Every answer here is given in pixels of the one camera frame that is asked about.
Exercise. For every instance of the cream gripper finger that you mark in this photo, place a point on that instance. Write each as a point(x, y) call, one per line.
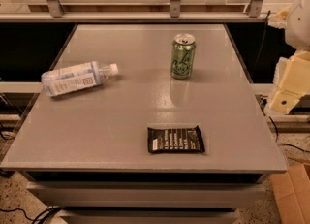
point(291, 82)
point(279, 20)

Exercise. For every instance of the green soda can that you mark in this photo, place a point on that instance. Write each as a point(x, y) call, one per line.
point(182, 56)

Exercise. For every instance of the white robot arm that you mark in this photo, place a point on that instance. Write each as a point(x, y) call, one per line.
point(297, 31)

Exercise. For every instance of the blue plastic water bottle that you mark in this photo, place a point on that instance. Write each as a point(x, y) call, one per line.
point(75, 78)

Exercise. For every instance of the cardboard box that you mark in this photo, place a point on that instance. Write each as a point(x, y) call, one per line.
point(292, 194)

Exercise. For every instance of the black snack bar wrapper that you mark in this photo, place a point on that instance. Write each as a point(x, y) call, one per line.
point(175, 140)

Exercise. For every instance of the metal frame rail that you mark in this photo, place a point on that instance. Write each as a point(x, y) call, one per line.
point(135, 11)

